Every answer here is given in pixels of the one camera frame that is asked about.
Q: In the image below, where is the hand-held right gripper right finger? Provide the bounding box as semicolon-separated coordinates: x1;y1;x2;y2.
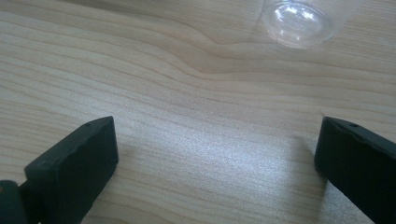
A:
313;116;396;224

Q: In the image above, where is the clear plastic cup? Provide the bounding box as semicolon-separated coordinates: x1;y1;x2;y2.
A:
261;0;363;50

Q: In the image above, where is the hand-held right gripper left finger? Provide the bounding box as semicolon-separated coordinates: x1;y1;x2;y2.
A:
18;116;120;224

